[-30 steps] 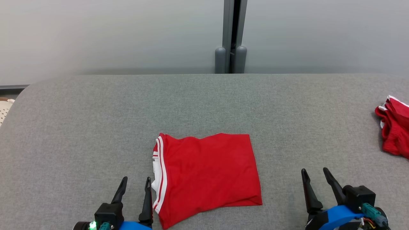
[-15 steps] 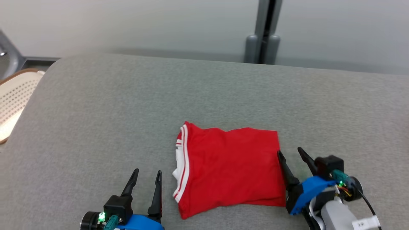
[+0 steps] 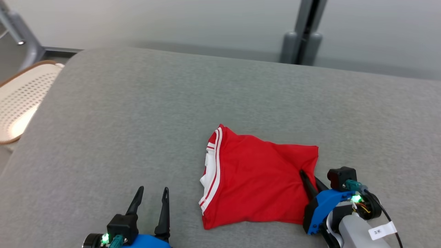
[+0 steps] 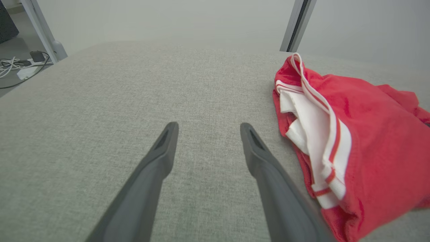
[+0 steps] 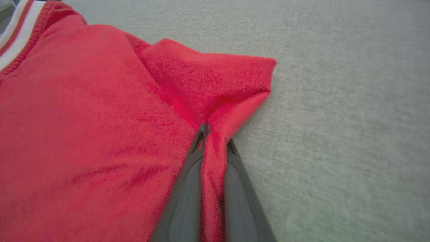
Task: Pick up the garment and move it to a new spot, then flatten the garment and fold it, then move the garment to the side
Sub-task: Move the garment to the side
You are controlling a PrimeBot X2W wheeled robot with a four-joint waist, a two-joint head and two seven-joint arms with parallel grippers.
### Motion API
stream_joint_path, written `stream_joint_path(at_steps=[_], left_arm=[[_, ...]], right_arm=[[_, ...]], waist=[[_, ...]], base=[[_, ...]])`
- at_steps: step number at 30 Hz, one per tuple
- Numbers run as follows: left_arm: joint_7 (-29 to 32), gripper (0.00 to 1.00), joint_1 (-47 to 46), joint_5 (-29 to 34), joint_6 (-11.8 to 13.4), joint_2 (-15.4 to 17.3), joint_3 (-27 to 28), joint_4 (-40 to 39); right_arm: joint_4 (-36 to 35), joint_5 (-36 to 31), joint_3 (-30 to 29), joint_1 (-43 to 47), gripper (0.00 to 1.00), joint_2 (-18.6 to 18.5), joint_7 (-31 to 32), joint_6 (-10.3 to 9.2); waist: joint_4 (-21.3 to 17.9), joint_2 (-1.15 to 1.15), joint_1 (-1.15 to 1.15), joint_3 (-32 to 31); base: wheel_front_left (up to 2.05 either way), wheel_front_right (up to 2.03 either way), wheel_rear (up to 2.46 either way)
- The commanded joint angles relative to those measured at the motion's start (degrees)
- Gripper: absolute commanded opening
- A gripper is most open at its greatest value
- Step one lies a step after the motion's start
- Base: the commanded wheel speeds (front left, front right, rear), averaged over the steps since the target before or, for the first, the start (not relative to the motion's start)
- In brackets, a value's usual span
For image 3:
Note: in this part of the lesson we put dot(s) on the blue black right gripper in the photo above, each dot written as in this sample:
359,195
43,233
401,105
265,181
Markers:
324,206

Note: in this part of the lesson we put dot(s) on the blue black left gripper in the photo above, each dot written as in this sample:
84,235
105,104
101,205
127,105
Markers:
148,241

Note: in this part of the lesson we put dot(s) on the red and white jersey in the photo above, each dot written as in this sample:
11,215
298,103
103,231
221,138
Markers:
255,186

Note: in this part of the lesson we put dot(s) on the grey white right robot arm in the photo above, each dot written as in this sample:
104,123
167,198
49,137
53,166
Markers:
355,230

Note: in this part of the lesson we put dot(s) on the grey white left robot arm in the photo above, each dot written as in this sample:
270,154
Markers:
93,241

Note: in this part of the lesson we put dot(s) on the white paper label tag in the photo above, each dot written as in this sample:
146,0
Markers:
382,230

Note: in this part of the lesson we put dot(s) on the white perforated laundry basket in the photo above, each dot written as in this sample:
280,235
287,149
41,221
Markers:
24,100

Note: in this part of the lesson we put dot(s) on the grey partition post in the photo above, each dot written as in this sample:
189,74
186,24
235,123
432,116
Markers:
303,41

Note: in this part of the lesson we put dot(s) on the grey metal frame leg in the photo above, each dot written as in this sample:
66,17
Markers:
24,38

